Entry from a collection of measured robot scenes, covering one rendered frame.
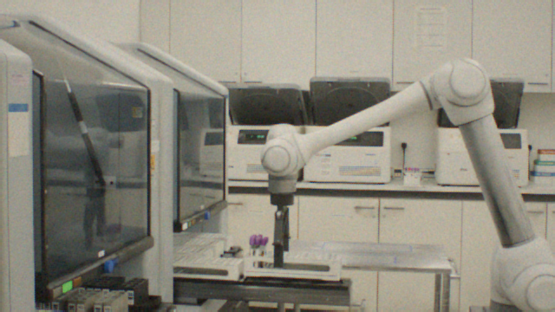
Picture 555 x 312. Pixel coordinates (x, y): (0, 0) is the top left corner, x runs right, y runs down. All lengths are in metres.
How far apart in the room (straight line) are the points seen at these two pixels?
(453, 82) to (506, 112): 2.99
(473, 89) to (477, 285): 2.77
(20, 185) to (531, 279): 1.34
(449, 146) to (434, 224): 0.49
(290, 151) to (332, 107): 2.91
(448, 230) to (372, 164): 0.63
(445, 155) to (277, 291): 2.47
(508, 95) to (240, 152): 1.78
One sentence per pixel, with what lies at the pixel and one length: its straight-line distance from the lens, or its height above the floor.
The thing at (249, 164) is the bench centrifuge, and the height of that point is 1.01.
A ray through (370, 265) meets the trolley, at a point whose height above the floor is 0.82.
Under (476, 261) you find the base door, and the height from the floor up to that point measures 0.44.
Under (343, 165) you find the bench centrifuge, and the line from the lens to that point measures 4.49.
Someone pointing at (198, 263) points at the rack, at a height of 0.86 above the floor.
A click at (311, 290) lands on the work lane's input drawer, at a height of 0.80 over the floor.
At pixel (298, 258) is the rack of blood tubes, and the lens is 2.18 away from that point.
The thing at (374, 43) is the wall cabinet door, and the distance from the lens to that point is 4.77.
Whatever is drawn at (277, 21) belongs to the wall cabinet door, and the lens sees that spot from 4.86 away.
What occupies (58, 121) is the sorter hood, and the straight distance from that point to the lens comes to 1.46.
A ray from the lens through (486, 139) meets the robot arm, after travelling 2.02.
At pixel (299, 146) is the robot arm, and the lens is 2.00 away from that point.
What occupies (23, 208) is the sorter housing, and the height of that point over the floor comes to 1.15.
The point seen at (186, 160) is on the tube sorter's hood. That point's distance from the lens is 2.29.
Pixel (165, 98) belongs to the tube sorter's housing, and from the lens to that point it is 2.12.
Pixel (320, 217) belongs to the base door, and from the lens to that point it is 4.53.
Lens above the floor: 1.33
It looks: 3 degrees down
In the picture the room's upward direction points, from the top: 1 degrees clockwise
